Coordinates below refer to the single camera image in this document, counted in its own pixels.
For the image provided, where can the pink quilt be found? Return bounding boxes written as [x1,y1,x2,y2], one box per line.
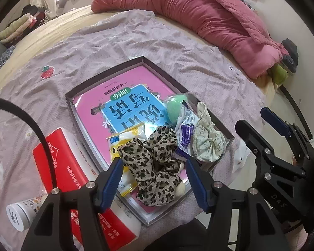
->
[91,0,290,79]

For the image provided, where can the white plastic bottle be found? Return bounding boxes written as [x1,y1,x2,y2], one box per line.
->
[6,193,49,232]

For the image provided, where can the cream plush toy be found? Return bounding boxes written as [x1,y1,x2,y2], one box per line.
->
[174,162,186,196]

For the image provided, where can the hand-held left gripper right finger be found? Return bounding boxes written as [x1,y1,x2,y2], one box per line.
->
[185,158,290,251]

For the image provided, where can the red tissue pack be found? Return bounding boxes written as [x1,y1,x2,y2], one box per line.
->
[33,128,142,245]

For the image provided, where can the shallow grey cardboard box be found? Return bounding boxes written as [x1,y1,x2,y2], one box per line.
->
[65,56,235,227]

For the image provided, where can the white and blue packet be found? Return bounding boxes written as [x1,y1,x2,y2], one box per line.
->
[174,105,199,161]

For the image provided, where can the dark clothes heap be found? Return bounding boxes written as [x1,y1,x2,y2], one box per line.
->
[279,38,299,74]

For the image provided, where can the leopard print cloth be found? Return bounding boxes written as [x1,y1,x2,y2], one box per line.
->
[118,126,185,207]

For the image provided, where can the pile of folded clothes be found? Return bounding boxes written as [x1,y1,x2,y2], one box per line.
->
[0,5,49,44]

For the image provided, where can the yellow and white packet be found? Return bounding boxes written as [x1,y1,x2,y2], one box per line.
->
[106,124,147,198]

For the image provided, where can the beige bed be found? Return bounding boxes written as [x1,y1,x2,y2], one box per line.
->
[0,5,283,215]

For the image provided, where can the lavender printed blanket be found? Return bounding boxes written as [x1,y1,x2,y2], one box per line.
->
[0,9,267,251]

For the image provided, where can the green puff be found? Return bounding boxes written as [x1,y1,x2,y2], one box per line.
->
[165,93,193,127]

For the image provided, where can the pink and blue book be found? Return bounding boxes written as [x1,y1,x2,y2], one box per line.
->
[73,66,197,216]

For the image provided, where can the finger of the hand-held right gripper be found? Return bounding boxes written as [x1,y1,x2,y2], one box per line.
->
[260,107,308,147]
[235,120,278,168]

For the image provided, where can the dark patterned cloth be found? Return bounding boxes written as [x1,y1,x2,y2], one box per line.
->
[0,45,16,74]

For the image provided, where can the floral fabric scrunchie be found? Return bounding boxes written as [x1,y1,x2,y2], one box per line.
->
[192,101,225,163]

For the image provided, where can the green cloth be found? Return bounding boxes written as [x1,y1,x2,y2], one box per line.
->
[268,64,288,85]

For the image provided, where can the black cable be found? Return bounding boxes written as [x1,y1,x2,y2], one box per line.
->
[0,97,55,191]

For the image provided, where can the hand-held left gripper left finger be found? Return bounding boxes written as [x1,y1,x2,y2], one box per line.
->
[21,157,124,251]

